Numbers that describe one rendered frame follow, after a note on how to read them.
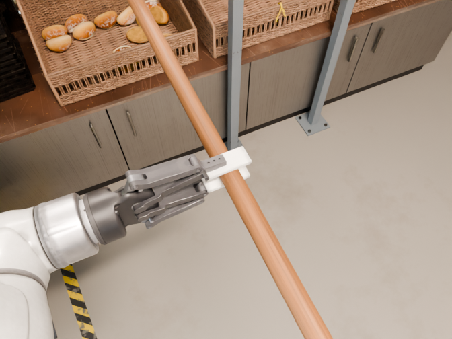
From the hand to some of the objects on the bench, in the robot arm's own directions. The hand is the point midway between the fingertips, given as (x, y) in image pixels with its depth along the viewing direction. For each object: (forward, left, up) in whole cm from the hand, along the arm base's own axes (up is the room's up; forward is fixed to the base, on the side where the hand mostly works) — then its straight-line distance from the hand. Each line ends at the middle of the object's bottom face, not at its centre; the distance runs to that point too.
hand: (226, 169), depth 58 cm
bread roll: (+8, +120, -57) cm, 133 cm away
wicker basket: (+67, +103, -58) cm, 136 cm away
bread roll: (-2, +117, -58) cm, 130 cm away
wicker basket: (+6, +107, -58) cm, 122 cm away
